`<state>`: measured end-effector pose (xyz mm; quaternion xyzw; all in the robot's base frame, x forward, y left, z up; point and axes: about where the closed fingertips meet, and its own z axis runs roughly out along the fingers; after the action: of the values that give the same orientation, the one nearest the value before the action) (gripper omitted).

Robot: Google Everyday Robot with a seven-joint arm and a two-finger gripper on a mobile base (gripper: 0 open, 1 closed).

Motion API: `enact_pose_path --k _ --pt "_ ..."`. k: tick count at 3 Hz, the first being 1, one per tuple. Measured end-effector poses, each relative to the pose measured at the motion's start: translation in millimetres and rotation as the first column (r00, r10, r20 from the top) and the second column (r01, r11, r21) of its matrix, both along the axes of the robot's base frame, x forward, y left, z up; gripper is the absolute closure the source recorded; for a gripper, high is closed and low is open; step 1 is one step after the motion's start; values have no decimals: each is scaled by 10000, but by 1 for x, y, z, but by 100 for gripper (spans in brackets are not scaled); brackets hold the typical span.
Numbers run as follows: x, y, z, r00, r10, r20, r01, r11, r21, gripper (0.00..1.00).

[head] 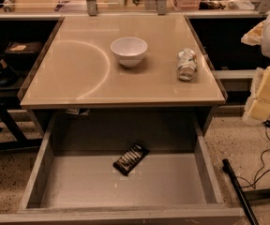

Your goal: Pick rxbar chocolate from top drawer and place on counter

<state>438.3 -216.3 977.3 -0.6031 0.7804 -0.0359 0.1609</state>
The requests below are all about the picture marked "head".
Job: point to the dark box on shelf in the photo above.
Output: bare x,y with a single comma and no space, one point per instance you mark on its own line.
24,49

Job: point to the white ceramic bowl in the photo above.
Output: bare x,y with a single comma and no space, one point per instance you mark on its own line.
129,51

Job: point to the grey open top drawer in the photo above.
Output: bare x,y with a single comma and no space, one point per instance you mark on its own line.
73,181

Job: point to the beige counter cabinet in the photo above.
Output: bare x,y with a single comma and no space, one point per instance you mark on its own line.
79,69

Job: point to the black metal stand left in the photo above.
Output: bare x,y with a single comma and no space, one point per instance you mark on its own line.
10,102

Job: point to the crushed silver can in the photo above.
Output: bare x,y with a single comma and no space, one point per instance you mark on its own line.
186,64

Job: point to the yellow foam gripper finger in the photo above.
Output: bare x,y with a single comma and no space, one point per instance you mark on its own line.
254,36
257,108

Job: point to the black floor pole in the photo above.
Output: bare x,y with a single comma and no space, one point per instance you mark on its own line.
228,169

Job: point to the black tool on shelf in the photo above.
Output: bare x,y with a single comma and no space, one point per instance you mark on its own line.
7,74

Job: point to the black rxbar chocolate wrapper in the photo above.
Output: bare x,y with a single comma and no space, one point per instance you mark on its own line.
130,159

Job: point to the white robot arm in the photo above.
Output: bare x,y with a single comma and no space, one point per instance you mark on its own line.
265,46

